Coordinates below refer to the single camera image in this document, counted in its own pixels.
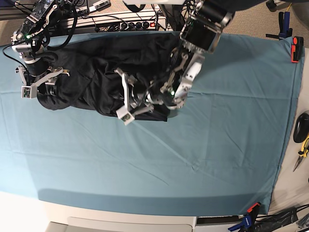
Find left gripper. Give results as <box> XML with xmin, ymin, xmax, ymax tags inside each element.
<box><xmin>114</xmin><ymin>68</ymin><xmax>154</xmax><ymax>118</ymax></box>

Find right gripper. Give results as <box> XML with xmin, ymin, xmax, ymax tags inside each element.
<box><xmin>15</xmin><ymin>57</ymin><xmax>70</xmax><ymax>97</ymax></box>

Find dark grey T-shirt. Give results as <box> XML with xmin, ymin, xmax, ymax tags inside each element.
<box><xmin>37</xmin><ymin>33</ymin><xmax>179</xmax><ymax>117</ymax></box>

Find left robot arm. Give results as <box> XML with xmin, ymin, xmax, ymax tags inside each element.
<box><xmin>115</xmin><ymin>0</ymin><xmax>235</xmax><ymax>124</ymax></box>

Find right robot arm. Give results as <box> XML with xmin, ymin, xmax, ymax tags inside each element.
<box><xmin>10</xmin><ymin>0</ymin><xmax>78</xmax><ymax>99</ymax></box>

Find white power strip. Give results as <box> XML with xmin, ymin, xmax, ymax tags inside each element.
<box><xmin>75</xmin><ymin>14</ymin><xmax>168</xmax><ymax>34</ymax></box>

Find teal table cloth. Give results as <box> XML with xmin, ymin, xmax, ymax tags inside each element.
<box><xmin>0</xmin><ymin>34</ymin><xmax>305</xmax><ymax>216</ymax></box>

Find orange black clamp bottom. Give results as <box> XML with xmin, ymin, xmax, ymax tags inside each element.
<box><xmin>247</xmin><ymin>202</ymin><xmax>261</xmax><ymax>217</ymax></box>

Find orange black clamp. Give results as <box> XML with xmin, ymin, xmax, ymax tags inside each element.
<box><xmin>291</xmin><ymin>36</ymin><xmax>304</xmax><ymax>63</ymax></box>
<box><xmin>247</xmin><ymin>202</ymin><xmax>261</xmax><ymax>217</ymax></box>

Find blue clamp bottom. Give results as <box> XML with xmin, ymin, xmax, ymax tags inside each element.
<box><xmin>228</xmin><ymin>215</ymin><xmax>253</xmax><ymax>232</ymax></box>

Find blue clamp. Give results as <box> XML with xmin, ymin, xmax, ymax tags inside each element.
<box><xmin>278</xmin><ymin>12</ymin><xmax>293</xmax><ymax>40</ymax></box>
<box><xmin>228</xmin><ymin>215</ymin><xmax>253</xmax><ymax>232</ymax></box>

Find blue clamp top right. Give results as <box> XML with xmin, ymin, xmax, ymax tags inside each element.
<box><xmin>278</xmin><ymin>12</ymin><xmax>293</xmax><ymax>40</ymax></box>

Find black computer mouse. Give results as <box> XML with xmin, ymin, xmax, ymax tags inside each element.
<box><xmin>293</xmin><ymin>113</ymin><xmax>309</xmax><ymax>143</ymax></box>

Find orange black clamp top right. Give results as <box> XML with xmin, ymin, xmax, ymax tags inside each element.
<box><xmin>291</xmin><ymin>36</ymin><xmax>304</xmax><ymax>63</ymax></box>

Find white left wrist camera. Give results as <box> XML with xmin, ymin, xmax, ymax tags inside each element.
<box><xmin>116</xmin><ymin>106</ymin><xmax>135</xmax><ymax>125</ymax></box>

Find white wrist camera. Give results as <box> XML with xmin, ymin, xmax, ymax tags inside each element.
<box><xmin>21</xmin><ymin>86</ymin><xmax>37</xmax><ymax>99</ymax></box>
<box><xmin>116</xmin><ymin>106</ymin><xmax>135</xmax><ymax>125</ymax></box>

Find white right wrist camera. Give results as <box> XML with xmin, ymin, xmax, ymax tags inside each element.
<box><xmin>21</xmin><ymin>86</ymin><xmax>37</xmax><ymax>99</ymax></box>

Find yellow handled pliers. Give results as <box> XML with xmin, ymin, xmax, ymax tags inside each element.
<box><xmin>293</xmin><ymin>137</ymin><xmax>309</xmax><ymax>172</ymax></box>

